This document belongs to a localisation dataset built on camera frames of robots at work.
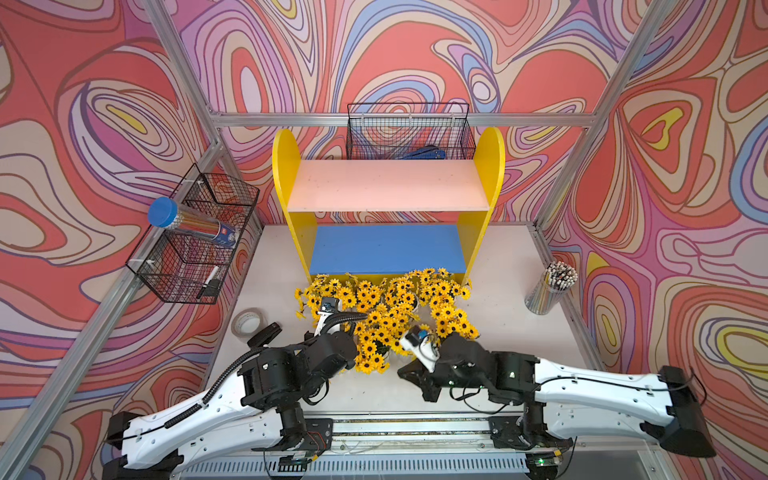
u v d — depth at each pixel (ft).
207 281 2.37
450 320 2.53
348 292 2.70
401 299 2.74
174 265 2.33
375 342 2.44
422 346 1.92
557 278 2.70
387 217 4.03
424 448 2.41
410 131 3.13
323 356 1.52
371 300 2.70
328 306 1.88
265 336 2.88
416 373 2.00
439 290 2.76
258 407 1.44
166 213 2.03
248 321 3.06
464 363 1.64
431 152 2.83
